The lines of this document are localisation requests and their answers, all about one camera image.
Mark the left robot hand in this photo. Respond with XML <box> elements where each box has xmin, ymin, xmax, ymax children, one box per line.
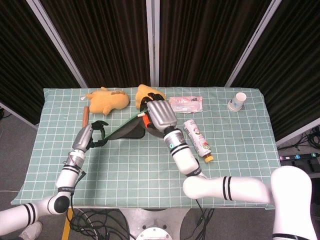
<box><xmin>71</xmin><ymin>119</ymin><xmax>110</xmax><ymax>153</ymax></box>

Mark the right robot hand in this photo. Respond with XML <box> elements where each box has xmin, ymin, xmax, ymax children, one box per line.
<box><xmin>139</xmin><ymin>91</ymin><xmax>179</xmax><ymax>132</ymax></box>

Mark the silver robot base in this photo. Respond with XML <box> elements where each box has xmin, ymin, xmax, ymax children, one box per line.
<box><xmin>119</xmin><ymin>208</ymin><xmax>191</xmax><ymax>240</ymax></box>

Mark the brown wooden rod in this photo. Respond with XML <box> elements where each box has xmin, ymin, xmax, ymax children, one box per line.
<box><xmin>83</xmin><ymin>106</ymin><xmax>91</xmax><ymax>129</ymax></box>

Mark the yellow bird plush toy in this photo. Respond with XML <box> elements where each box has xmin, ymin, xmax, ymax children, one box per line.
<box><xmin>135</xmin><ymin>84</ymin><xmax>167</xmax><ymax>110</ymax></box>

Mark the pink snack packet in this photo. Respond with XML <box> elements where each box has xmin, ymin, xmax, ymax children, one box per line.
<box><xmin>168</xmin><ymin>95</ymin><xmax>204</xmax><ymax>114</ymax></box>

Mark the white bottle yellow cap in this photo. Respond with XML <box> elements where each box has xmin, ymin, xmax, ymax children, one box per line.
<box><xmin>183</xmin><ymin>119</ymin><xmax>215</xmax><ymax>164</ymax></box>

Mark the yellow dinosaur plush toy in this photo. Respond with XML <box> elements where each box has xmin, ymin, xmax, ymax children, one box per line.
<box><xmin>85</xmin><ymin>86</ymin><xmax>131</xmax><ymax>116</ymax></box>

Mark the green checked tablecloth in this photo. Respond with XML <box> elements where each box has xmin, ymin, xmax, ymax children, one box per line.
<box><xmin>11</xmin><ymin>86</ymin><xmax>281</xmax><ymax>211</ymax></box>

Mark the white paper cup blue print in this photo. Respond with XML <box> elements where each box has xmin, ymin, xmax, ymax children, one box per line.
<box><xmin>227</xmin><ymin>92</ymin><xmax>247</xmax><ymax>112</ymax></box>

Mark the dark partition panel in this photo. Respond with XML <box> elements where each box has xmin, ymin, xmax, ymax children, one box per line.
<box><xmin>146</xmin><ymin>0</ymin><xmax>287</xmax><ymax>88</ymax></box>
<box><xmin>0</xmin><ymin>0</ymin><xmax>88</xmax><ymax>130</ymax></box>
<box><xmin>224</xmin><ymin>0</ymin><xmax>320</xmax><ymax>147</ymax></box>
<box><xmin>26</xmin><ymin>0</ymin><xmax>161</xmax><ymax>88</ymax></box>

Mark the white shoe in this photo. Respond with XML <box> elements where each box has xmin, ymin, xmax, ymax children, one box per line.
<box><xmin>19</xmin><ymin>220</ymin><xmax>44</xmax><ymax>240</ymax></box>

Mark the black power strip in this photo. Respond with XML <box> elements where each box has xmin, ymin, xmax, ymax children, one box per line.
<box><xmin>279</xmin><ymin>151</ymin><xmax>320</xmax><ymax>162</ymax></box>

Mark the black cable bundle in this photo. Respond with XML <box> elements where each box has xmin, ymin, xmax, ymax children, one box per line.
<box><xmin>65</xmin><ymin>192</ymin><xmax>132</xmax><ymax>240</ymax></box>

